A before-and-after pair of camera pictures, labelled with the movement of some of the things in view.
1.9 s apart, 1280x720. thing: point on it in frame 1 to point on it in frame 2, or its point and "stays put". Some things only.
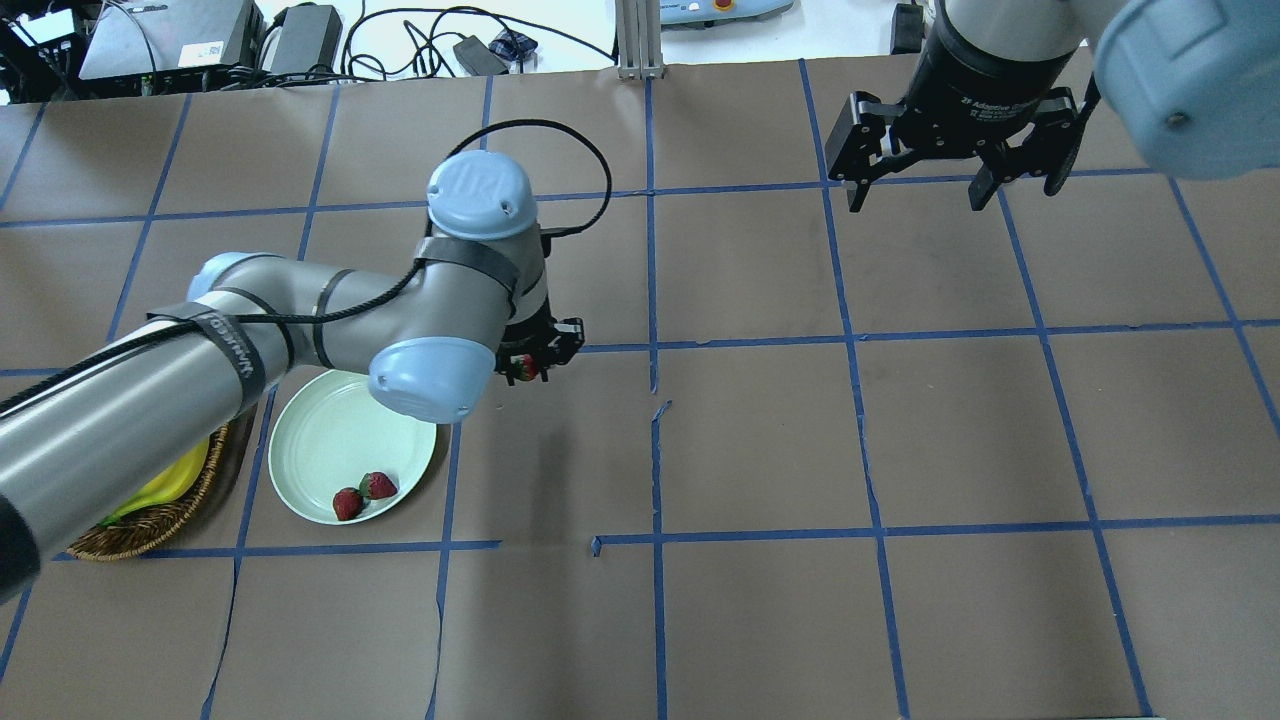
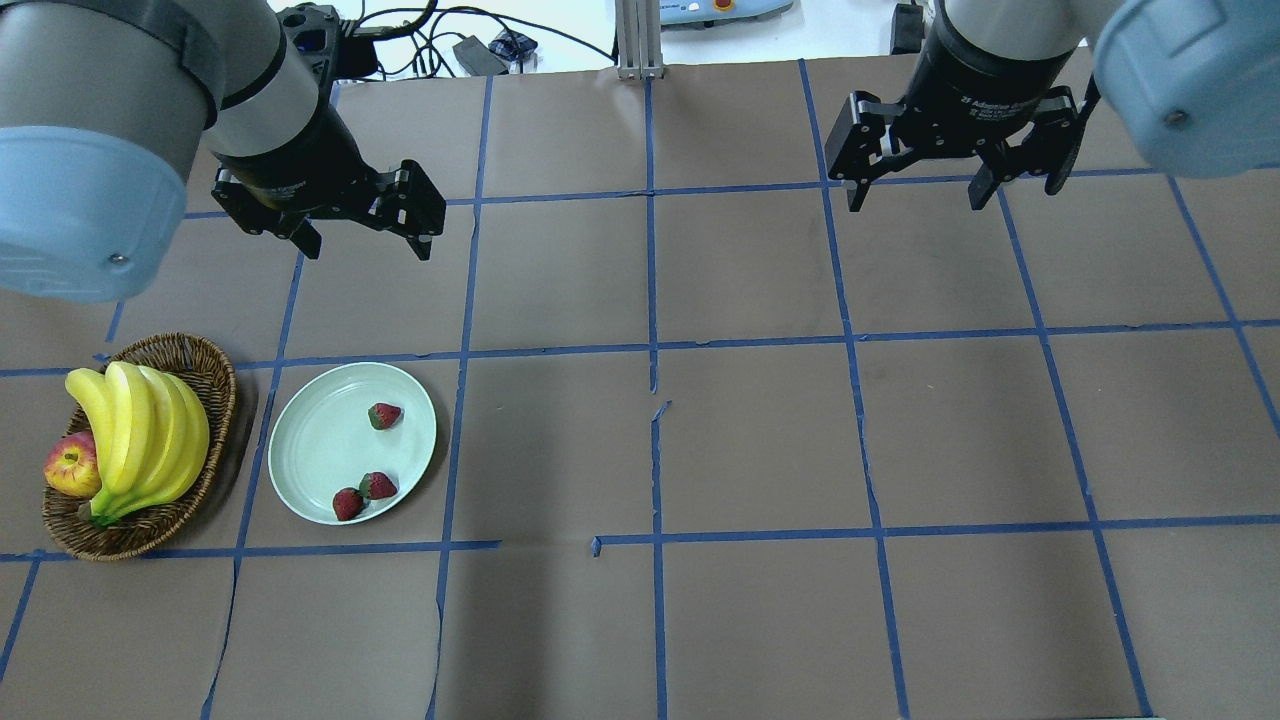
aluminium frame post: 639,39 stays put
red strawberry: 347,503 stays put
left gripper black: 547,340 to 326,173
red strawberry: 376,485 stays put
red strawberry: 525,366 to 383,416
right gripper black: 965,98 stays put
